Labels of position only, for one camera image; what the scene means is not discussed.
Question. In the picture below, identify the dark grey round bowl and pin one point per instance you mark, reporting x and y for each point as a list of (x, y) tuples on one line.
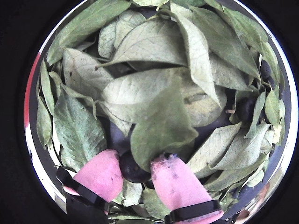
[(118, 137)]

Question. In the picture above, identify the pink-tipped black gripper finger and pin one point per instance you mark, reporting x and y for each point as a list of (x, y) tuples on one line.
[(180, 184), (100, 177)]

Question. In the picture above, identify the red collapsible silicone cup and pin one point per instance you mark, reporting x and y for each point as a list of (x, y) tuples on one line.
[(28, 98)]

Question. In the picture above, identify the pile of green leaves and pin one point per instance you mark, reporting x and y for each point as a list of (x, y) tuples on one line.
[(151, 46)]

